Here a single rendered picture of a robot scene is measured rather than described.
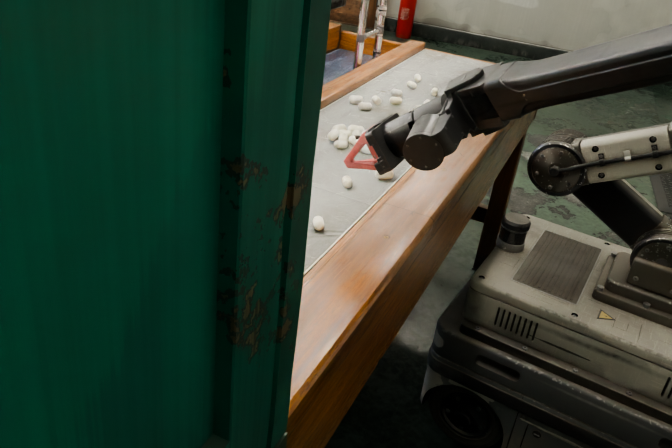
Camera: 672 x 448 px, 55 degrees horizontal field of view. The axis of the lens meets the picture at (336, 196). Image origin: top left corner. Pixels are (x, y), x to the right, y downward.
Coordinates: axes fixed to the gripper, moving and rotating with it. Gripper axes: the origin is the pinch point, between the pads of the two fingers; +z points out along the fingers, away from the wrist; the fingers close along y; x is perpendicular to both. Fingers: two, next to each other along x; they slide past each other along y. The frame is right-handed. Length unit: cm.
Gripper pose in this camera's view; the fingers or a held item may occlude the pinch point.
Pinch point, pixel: (349, 162)
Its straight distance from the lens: 103.1
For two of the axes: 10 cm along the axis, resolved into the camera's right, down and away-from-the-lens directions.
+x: 5.0, 8.6, 1.3
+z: -7.4, 3.4, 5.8
